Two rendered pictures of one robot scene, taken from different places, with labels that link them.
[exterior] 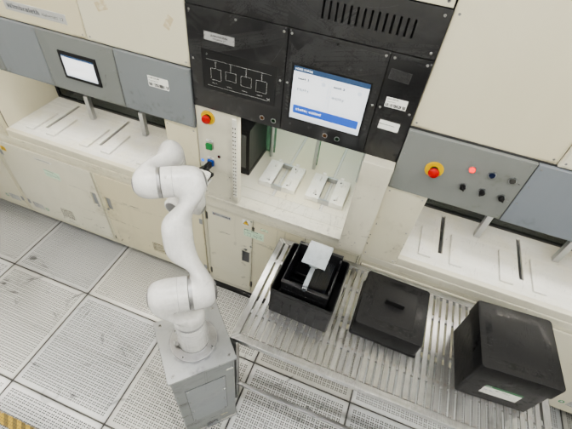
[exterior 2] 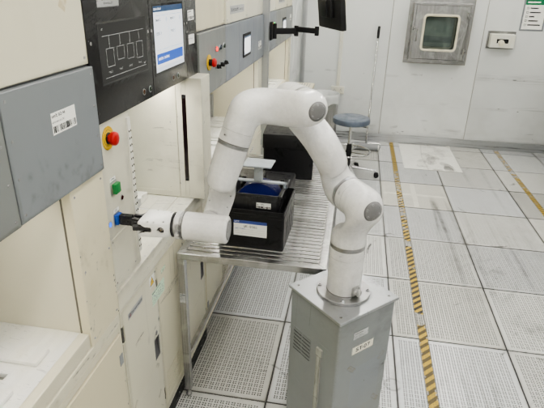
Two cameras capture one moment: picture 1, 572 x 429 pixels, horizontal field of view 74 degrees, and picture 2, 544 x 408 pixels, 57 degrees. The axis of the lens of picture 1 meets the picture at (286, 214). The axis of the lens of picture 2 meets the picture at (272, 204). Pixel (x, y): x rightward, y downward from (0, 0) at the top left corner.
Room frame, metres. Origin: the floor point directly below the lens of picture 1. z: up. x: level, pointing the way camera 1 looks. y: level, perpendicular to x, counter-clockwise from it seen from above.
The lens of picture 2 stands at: (1.09, 1.78, 1.76)
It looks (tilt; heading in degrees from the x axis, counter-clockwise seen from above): 24 degrees down; 264
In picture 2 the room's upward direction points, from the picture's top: 2 degrees clockwise
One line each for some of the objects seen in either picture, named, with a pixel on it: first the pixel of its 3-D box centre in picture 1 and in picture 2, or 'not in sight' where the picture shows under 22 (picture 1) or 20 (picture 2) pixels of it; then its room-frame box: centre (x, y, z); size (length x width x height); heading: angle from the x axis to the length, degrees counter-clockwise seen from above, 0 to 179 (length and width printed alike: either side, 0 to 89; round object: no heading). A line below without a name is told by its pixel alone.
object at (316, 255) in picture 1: (311, 276); (257, 197); (0.95, -0.14, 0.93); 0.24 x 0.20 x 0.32; 163
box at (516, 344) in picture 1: (501, 356); (290, 149); (0.71, -0.93, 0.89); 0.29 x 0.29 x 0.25; 79
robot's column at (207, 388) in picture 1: (200, 374); (334, 372); (0.67, 0.31, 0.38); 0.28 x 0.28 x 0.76; 30
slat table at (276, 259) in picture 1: (371, 365); (274, 261); (0.83, -0.54, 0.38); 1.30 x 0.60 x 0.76; 75
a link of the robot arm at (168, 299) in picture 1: (176, 303); (356, 217); (0.66, 0.34, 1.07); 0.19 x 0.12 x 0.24; 108
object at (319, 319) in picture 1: (309, 286); (257, 214); (0.95, -0.14, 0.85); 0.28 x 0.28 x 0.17; 73
